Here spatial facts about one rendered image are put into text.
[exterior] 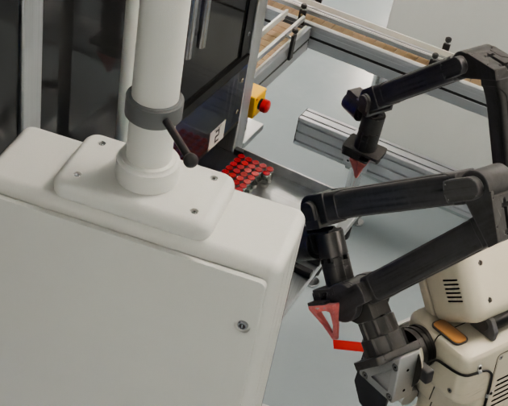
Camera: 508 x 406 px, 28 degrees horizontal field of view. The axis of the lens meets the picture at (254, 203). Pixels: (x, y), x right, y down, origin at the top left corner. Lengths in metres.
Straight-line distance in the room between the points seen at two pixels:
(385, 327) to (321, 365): 1.62
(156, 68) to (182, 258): 0.30
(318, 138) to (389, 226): 0.66
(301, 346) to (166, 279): 2.03
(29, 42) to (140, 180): 0.35
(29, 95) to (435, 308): 0.86
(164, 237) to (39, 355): 0.39
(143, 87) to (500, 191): 0.63
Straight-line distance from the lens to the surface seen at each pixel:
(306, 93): 4.88
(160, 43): 1.41
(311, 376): 3.49
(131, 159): 1.54
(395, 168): 3.62
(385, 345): 1.92
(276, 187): 2.77
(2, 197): 1.62
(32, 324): 1.77
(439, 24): 4.00
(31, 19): 1.73
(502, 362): 2.02
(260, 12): 2.65
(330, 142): 3.68
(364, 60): 3.45
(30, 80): 1.79
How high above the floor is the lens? 2.55
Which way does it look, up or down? 38 degrees down
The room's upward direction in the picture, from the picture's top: 11 degrees clockwise
